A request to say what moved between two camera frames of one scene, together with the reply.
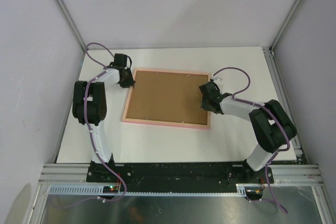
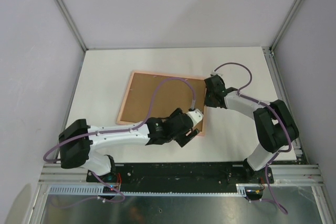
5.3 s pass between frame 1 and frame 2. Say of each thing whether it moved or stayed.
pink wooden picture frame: moved
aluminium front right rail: stayed
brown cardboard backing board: stayed
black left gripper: moved
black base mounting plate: stayed
